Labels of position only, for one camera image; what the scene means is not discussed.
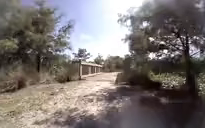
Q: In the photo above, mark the distant trees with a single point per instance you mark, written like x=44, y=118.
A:
x=106, y=61

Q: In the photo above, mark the low building with openings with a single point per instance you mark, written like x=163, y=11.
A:
x=88, y=69

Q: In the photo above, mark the dark bush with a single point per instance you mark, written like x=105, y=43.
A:
x=133, y=77

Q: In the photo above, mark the dry dirt path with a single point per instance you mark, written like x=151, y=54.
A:
x=73, y=100

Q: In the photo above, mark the green low vegetation patch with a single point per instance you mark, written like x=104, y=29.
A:
x=171, y=80

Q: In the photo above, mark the stand of trees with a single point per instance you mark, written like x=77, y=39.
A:
x=30, y=36

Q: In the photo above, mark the dry scrub bushes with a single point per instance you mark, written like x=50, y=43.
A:
x=20, y=78

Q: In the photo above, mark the large dark tree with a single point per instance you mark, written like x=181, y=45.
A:
x=183, y=36

